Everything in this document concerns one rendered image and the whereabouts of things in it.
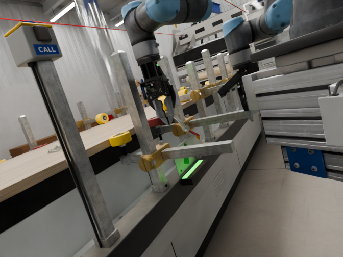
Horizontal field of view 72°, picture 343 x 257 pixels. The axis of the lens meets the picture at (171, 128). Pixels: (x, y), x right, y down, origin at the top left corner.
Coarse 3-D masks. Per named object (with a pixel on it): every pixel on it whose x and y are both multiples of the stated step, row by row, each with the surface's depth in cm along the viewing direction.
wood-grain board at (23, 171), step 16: (96, 128) 151; (112, 128) 122; (128, 128) 102; (48, 144) 140; (96, 144) 84; (16, 160) 108; (32, 160) 92; (48, 160) 80; (64, 160) 72; (0, 176) 76; (16, 176) 68; (32, 176) 64; (48, 176) 67; (0, 192) 57; (16, 192) 60
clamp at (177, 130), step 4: (192, 116) 103; (188, 120) 99; (176, 124) 94; (180, 124) 95; (188, 124) 99; (172, 128) 96; (176, 128) 95; (180, 128) 94; (192, 128) 101; (176, 132) 95; (180, 132) 94; (184, 132) 96
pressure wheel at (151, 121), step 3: (153, 117) 108; (156, 117) 108; (150, 120) 105; (153, 120) 105; (156, 120) 105; (159, 120) 105; (150, 123) 106; (153, 123) 105; (156, 123) 105; (159, 123) 105; (162, 123) 107; (150, 126) 106; (153, 126) 106; (156, 126) 108; (159, 126) 109; (159, 135) 110
